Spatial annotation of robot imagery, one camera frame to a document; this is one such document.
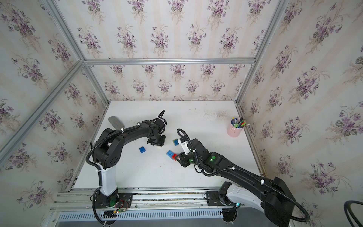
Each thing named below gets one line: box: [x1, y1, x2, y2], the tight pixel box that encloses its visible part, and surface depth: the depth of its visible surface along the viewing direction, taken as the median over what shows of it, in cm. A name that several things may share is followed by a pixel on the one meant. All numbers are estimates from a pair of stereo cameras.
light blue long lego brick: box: [165, 149, 175, 161], surface depth 91 cm
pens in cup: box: [231, 116, 247, 129], surface depth 95 cm
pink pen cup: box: [226, 119, 244, 138], surface depth 95 cm
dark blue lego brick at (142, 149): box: [138, 146, 147, 154], surface depth 92 cm
